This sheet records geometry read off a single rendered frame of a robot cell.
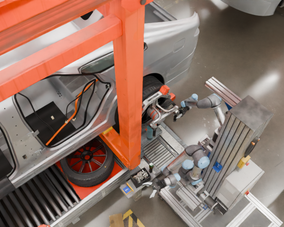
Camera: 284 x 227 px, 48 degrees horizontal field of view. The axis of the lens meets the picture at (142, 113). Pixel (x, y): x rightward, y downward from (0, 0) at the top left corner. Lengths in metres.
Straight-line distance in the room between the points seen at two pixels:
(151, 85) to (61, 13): 2.17
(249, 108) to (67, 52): 1.46
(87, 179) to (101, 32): 2.26
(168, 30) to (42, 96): 1.72
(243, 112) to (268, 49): 3.76
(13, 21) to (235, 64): 4.57
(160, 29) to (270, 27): 3.55
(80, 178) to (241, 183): 1.82
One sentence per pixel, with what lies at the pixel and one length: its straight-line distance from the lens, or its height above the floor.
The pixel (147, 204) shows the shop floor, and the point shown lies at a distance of 4.29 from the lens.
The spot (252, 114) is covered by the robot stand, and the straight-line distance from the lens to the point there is 2.62.
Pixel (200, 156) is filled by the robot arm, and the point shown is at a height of 1.46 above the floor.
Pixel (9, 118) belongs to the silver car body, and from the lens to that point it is 2.97.
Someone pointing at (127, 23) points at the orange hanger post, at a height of 2.73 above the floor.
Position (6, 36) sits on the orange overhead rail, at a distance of 1.70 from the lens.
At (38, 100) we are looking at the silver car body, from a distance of 4.13.
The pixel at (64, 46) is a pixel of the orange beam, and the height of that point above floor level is 2.73.
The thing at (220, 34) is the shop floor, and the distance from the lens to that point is 6.29.
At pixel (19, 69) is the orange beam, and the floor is 2.73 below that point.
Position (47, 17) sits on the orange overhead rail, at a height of 3.00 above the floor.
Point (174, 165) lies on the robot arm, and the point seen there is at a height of 1.23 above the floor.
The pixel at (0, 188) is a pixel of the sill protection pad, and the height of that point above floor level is 0.94.
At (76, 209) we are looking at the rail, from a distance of 3.94.
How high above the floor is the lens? 4.06
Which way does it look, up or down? 56 degrees down
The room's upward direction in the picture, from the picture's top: 2 degrees clockwise
